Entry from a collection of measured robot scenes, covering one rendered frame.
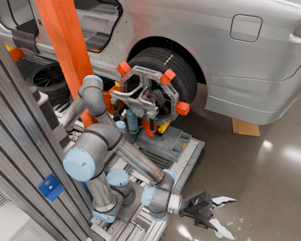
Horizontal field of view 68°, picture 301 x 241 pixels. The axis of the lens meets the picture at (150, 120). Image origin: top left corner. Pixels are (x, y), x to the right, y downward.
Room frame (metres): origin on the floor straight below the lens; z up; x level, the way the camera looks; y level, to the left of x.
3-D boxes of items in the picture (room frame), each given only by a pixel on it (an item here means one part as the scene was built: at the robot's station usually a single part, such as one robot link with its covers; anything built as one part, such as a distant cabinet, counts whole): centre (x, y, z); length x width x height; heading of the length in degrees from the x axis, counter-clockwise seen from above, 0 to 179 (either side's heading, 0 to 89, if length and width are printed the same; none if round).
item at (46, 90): (2.52, 1.21, 0.39); 0.66 x 0.66 x 0.24
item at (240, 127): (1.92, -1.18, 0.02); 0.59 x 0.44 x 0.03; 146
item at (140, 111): (1.42, 0.04, 0.85); 0.21 x 0.14 x 0.14; 146
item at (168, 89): (1.48, 0.00, 0.85); 0.54 x 0.07 x 0.54; 56
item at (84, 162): (0.50, 0.25, 1.19); 0.15 x 0.12 x 0.55; 158
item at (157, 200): (0.41, 0.00, 1.21); 0.11 x 0.08 x 0.09; 68
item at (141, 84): (1.44, 0.15, 1.03); 0.19 x 0.18 x 0.11; 146
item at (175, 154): (1.60, -0.13, 0.13); 0.50 x 0.36 x 0.10; 56
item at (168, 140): (1.62, -0.09, 0.32); 0.40 x 0.30 x 0.28; 56
